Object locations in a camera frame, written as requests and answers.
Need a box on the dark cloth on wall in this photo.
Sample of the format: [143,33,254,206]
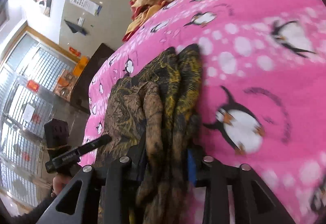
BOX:
[64,20,88,36]

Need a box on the white wall calendar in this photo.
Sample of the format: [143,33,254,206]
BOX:
[70,0,102,16]

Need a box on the brown yellow patterned cloth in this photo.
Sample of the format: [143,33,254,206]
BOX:
[95,44,202,223]

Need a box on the orange box on table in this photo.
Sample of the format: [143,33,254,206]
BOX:
[72,56,89,77]

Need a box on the pink penguin bed sheet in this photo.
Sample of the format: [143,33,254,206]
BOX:
[83,0,325,223]

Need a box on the metal grille door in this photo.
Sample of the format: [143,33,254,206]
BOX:
[1,33,88,208]

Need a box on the person's left hand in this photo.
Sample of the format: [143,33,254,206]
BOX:
[51,173,72,198]

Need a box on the dark wooden side table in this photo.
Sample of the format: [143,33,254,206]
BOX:
[70,43,114,114]

